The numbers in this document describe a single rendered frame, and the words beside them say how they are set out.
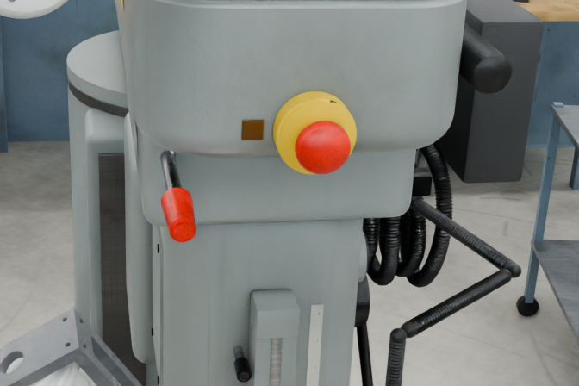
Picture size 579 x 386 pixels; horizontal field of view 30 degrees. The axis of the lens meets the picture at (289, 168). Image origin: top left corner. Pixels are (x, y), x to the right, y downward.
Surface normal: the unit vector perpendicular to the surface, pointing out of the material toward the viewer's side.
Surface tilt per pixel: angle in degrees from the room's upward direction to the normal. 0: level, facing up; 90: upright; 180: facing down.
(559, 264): 0
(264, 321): 90
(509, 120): 90
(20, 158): 0
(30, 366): 32
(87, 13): 90
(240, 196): 90
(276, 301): 0
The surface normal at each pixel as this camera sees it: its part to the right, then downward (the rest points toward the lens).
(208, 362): -0.11, 0.39
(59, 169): 0.05, -0.92
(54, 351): -0.41, -0.69
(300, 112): 0.18, 0.40
